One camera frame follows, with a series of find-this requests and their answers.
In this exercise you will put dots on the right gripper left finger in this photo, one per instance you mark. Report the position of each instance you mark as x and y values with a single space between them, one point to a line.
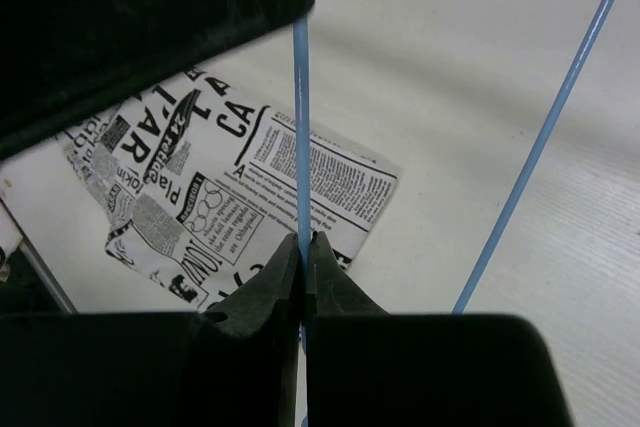
250 343

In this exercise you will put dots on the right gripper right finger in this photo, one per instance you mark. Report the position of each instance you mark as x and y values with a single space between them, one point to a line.
368 367

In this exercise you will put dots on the newspaper print trousers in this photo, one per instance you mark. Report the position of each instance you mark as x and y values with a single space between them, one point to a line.
196 179

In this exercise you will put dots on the light blue wire hanger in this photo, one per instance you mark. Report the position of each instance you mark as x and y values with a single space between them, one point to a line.
301 57

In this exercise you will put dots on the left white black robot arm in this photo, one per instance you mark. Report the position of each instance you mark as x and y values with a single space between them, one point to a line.
63 61

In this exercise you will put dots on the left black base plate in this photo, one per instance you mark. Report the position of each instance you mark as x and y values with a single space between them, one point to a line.
28 286

